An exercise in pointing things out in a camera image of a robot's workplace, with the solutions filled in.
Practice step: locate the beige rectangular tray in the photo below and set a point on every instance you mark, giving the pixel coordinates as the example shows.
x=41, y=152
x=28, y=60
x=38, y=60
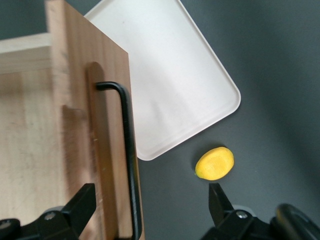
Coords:
x=170, y=80

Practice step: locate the yellow lemon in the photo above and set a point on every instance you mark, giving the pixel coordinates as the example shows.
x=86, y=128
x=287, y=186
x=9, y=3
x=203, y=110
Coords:
x=215, y=163

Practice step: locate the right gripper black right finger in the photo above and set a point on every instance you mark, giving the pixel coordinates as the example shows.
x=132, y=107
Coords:
x=225, y=215

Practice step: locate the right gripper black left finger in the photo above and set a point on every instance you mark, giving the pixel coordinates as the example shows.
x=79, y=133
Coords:
x=75, y=207

